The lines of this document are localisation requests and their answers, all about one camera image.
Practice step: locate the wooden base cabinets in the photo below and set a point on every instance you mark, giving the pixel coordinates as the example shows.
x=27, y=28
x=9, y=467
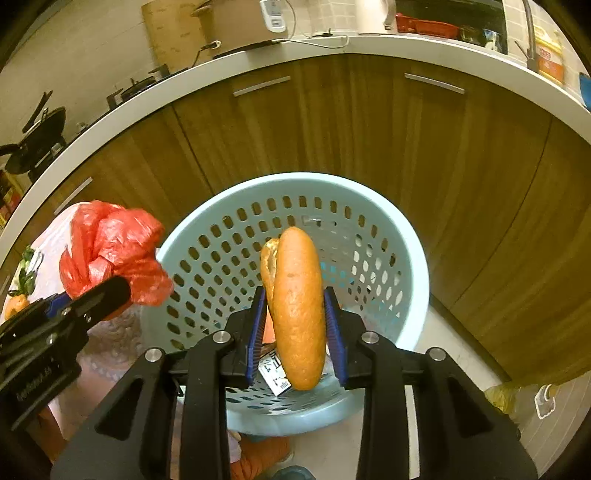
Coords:
x=369, y=129

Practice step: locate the yellow oil bottle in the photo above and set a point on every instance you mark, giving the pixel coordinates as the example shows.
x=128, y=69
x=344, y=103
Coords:
x=512, y=397

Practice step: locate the red basin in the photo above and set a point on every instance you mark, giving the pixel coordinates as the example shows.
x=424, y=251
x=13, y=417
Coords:
x=425, y=25

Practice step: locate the red plastic bag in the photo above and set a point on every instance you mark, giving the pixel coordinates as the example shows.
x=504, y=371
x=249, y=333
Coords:
x=115, y=240

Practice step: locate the black wok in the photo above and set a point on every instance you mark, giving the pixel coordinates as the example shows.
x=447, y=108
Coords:
x=41, y=138

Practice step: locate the steel faucet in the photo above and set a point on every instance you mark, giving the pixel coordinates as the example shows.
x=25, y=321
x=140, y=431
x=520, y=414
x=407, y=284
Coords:
x=530, y=27

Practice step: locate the pink patterned tablecloth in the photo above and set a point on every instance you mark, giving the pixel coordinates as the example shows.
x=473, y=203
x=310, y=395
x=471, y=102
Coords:
x=111, y=350

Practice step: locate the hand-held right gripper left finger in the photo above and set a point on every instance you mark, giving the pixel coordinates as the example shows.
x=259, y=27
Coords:
x=256, y=337

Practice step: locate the blue container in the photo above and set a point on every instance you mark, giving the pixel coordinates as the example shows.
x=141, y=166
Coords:
x=585, y=90

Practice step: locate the blue white printed packet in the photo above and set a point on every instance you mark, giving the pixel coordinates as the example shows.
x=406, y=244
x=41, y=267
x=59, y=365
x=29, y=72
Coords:
x=274, y=371

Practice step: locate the white kitchen countertop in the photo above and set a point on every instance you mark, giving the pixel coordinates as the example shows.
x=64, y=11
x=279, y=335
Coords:
x=184, y=76

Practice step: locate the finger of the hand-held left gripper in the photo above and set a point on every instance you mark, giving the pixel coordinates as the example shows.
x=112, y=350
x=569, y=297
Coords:
x=57, y=304
x=104, y=297

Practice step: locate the black gas stove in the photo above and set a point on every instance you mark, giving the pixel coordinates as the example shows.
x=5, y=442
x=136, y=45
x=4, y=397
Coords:
x=134, y=87

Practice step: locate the white timer device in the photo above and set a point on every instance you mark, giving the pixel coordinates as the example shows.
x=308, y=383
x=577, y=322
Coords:
x=272, y=14

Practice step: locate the white electric kettle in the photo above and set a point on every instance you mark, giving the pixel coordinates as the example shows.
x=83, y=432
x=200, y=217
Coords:
x=371, y=16

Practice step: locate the green vegetable scraps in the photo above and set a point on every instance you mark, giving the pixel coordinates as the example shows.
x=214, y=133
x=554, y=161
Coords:
x=28, y=272

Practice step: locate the long bread roll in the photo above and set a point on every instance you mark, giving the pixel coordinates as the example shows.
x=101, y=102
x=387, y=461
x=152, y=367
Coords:
x=298, y=300

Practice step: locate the person's orange clothing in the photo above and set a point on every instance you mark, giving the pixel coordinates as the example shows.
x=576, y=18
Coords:
x=258, y=457

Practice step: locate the wooden cutting board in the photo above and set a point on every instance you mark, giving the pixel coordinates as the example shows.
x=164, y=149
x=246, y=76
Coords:
x=171, y=32

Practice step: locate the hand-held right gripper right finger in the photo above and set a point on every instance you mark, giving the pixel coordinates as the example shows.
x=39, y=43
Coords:
x=334, y=341

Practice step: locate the yellow detergent bottle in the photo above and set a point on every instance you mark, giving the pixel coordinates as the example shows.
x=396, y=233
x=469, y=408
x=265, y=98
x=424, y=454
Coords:
x=551, y=57

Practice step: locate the blue slipper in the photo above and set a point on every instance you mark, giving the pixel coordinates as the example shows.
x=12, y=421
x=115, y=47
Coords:
x=295, y=473

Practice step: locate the light blue plastic basket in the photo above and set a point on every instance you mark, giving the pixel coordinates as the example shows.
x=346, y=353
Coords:
x=295, y=184

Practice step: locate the black flat board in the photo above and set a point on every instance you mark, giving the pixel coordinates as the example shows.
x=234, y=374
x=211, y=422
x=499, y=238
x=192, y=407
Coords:
x=244, y=48

